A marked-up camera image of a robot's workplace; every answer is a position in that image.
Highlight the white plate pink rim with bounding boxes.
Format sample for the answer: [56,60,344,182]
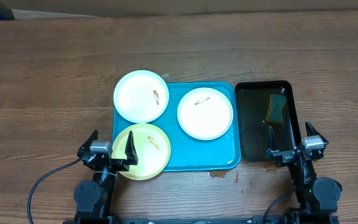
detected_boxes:
[177,87,234,141]

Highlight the blue plastic tray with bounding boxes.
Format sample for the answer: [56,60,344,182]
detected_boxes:
[112,82,241,172]

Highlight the black water tray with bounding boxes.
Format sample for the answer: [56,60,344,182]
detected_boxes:
[235,80,301,162]

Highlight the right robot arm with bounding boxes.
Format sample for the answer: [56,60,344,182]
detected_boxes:
[262,121,342,224]

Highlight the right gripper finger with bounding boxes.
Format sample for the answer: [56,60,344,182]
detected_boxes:
[266,126,279,157]
[305,121,329,145]

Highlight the yellow plate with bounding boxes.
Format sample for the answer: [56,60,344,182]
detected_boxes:
[112,123,171,180]

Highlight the white plate mint rim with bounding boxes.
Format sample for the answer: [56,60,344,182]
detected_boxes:
[113,70,170,123]

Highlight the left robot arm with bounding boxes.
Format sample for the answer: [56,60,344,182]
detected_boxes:
[73,129,138,223]

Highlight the green yellow sponge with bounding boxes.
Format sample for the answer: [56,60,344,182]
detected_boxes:
[265,94,287,124]

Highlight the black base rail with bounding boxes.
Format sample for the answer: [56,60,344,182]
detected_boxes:
[62,215,341,224]

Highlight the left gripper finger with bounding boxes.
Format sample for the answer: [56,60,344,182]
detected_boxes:
[125,131,138,166]
[77,129,98,157]

